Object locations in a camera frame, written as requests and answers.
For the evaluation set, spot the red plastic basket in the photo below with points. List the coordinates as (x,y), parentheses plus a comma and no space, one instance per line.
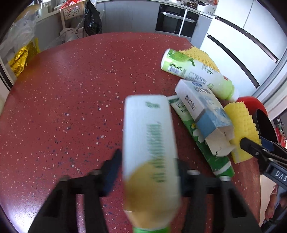
(70,2)

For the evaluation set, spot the white and blue carton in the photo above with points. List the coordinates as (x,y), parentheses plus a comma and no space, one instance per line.
(201,103)

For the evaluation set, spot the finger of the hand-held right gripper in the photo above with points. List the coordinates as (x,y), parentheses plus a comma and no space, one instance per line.
(268,143)
(253,149)

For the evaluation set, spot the green toothpaste tube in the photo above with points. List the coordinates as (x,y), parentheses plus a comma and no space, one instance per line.
(190,122)

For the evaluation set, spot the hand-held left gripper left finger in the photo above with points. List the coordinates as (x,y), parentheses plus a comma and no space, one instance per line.
(111,173)

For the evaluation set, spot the white refrigerator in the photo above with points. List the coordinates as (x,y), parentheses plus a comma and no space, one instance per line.
(235,40)

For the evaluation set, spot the white rice cooker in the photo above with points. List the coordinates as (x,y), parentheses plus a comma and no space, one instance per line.
(206,7)

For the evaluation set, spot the red stool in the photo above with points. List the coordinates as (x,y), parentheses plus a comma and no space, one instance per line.
(251,102)

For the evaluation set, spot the black built-in oven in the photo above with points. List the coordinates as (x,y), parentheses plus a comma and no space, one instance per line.
(170,20)

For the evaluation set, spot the black trash bin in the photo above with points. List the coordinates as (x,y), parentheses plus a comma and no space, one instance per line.
(266,125)

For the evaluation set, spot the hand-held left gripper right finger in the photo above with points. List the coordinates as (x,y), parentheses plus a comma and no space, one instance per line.
(190,180)

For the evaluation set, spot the clear plastic bags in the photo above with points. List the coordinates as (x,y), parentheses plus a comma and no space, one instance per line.
(22,29)

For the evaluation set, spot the white perforated basket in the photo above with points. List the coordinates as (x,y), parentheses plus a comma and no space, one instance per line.
(72,14)

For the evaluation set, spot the white bottle with green cap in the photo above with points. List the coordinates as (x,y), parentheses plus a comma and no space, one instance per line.
(150,145)

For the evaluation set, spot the green and white bottle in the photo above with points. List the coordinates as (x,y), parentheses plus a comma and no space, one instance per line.
(197,71)

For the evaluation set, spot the black plastic bag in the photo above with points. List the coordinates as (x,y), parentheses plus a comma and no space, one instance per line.
(92,18)

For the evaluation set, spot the small yellow foam sponge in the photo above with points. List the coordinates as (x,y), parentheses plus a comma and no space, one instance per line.
(201,55)

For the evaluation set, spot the brown paper bag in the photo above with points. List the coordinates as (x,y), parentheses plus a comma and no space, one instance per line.
(71,31)

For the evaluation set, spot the grey base cabinets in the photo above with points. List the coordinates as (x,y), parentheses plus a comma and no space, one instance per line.
(127,15)

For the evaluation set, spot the gold foil bag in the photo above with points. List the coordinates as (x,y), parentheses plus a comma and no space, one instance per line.
(23,59)

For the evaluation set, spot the large yellow foam sponge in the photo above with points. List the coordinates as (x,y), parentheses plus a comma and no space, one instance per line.
(240,121)

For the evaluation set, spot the white pole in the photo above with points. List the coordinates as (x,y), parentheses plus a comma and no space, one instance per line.
(182,23)

